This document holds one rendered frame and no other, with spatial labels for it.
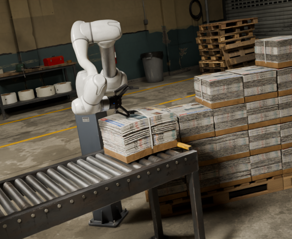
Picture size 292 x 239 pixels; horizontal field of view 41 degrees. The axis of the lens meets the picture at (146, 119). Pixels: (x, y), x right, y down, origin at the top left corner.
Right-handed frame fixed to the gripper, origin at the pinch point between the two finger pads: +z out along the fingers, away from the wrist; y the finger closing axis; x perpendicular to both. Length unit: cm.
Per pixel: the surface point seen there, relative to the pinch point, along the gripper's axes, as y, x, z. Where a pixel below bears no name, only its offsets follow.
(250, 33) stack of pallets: -39, -496, 626
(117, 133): 16.8, 8.5, -19.1
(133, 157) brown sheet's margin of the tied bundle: 31.4, 13.9, -12.0
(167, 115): 10.2, 13.6, 12.8
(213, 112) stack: 24, -31, 89
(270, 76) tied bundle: -2, -12, 134
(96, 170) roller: 36.5, 7.1, -32.7
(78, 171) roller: 38, -2, -40
